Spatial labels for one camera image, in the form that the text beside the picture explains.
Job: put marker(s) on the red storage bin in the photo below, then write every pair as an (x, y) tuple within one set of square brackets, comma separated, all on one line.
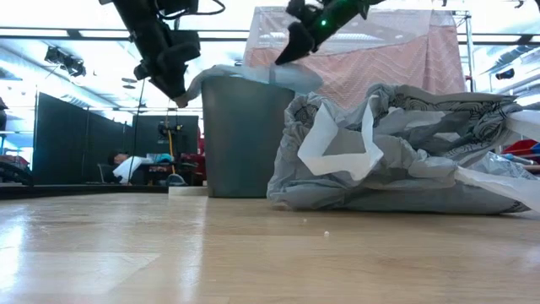
[(523, 148)]

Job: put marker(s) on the dark partition panel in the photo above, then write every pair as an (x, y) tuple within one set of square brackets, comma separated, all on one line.
[(80, 139)]

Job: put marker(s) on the grey plastic trash bag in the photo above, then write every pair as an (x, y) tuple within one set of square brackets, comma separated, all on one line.
[(401, 160)]

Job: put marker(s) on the blue plastic bag roll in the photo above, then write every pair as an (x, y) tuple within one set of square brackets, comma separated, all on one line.
[(253, 76)]

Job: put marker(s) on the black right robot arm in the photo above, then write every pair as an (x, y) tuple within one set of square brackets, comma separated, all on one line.
[(350, 10)]

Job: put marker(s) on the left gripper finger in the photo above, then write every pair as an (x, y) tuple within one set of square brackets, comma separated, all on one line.
[(173, 86)]

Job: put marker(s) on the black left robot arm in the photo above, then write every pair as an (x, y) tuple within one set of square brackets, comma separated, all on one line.
[(139, 25)]

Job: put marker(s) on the pink chevron blanket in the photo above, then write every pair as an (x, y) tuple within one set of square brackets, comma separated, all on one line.
[(401, 63)]

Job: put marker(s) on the dark grey trash bin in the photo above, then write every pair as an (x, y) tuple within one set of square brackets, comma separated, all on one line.
[(244, 139)]

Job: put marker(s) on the black monitor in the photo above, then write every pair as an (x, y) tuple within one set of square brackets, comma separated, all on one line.
[(147, 135)]

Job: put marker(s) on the black ceiling-mounted device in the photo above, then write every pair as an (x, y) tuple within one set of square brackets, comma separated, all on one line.
[(65, 62)]

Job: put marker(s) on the white cloth heap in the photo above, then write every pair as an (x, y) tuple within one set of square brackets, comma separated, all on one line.
[(131, 166)]

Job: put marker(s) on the chrome rack pole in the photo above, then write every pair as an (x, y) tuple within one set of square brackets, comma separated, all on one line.
[(469, 50)]

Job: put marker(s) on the person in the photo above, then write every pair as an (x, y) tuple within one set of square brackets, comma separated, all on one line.
[(118, 158)]

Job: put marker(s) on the black ceiling camera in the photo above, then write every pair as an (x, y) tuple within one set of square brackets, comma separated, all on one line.
[(505, 74)]

